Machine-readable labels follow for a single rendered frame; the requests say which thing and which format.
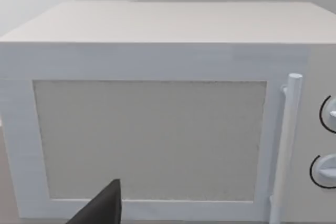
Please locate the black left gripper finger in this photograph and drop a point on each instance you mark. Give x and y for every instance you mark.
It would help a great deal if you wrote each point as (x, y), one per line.
(105, 205)

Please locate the pale microwave door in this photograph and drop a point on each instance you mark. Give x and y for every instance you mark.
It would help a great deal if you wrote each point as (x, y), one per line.
(147, 140)

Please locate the pale microwave oven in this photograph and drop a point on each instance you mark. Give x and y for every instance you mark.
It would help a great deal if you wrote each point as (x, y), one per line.
(168, 22)

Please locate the white microwave knob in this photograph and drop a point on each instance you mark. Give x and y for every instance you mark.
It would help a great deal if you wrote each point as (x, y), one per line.
(330, 113)
(325, 171)

